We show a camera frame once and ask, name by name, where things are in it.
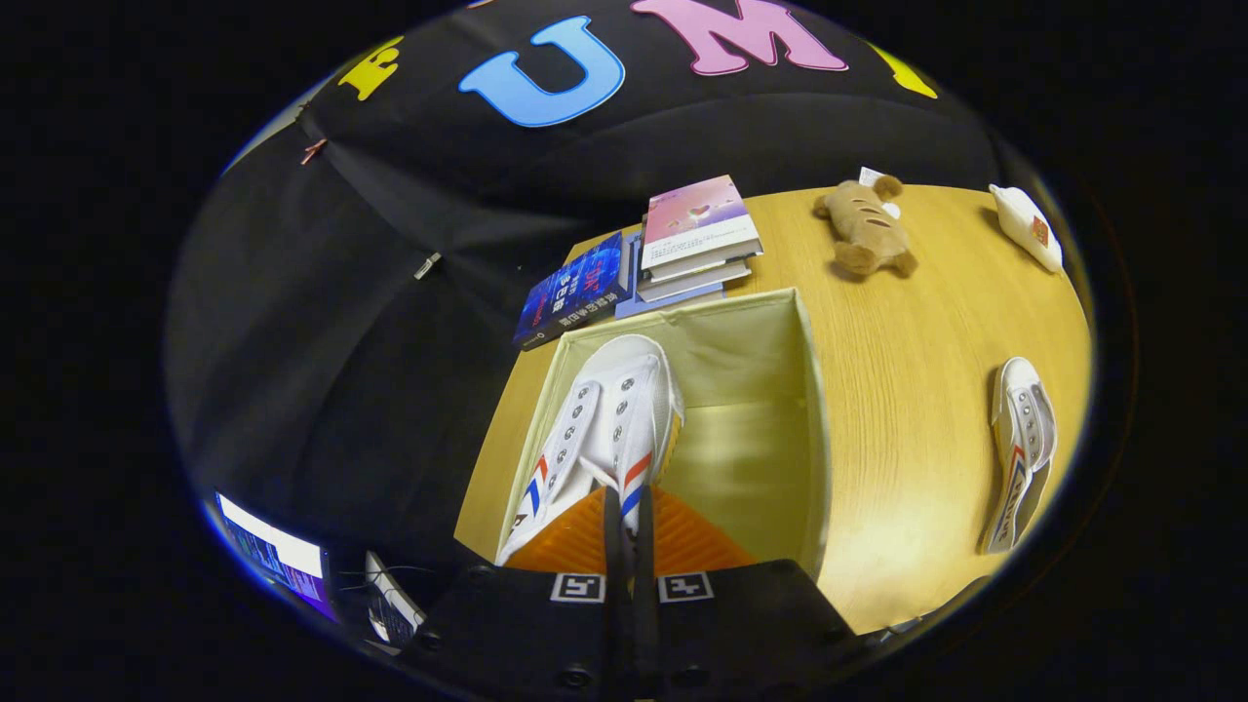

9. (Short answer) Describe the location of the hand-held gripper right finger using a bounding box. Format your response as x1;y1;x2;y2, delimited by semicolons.
632;485;864;702

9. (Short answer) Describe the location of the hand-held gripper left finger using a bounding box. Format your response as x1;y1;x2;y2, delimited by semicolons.
400;485;630;702

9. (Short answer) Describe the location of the pale green fabric storage box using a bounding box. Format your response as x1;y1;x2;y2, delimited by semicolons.
495;286;835;586

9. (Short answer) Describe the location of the white striped canvas shoe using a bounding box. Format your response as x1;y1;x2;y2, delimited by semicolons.
495;333;686;566
980;356;1059;557

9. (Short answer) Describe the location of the white edged keyboard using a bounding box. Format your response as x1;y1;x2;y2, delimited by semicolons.
366;551;427;646

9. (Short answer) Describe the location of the light blue book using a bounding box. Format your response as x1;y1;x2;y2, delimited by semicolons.
614;231;727;321

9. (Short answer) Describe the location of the dark blue book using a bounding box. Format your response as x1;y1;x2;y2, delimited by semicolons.
512;231;633;352

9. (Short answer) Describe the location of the white paged book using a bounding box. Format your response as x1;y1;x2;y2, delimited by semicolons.
639;267;753;304
641;252;758;288

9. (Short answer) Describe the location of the computer monitor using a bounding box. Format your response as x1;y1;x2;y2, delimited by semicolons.
214;492;337;622

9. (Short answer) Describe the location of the black backdrop cloth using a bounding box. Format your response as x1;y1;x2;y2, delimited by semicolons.
166;0;1034;625

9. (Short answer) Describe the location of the pink cover book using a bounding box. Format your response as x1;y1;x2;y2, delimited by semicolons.
639;174;764;272

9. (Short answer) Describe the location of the brown plush toy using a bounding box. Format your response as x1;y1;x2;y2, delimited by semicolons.
814;168;919;279

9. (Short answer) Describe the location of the white plush pouch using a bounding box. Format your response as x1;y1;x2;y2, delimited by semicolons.
988;183;1066;275

